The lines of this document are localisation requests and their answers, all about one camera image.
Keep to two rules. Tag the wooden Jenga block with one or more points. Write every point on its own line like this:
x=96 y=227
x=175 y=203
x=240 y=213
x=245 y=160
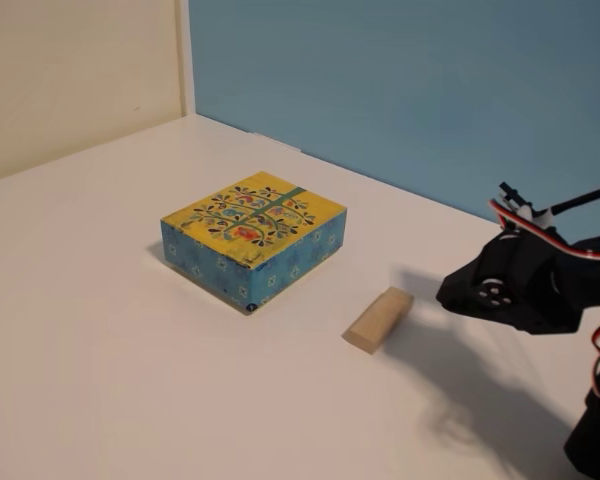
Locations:
x=375 y=320

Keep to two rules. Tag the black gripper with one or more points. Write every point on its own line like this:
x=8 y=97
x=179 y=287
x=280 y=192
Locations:
x=472 y=289

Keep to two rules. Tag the yellow blue floral box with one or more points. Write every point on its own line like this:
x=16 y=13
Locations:
x=215 y=250

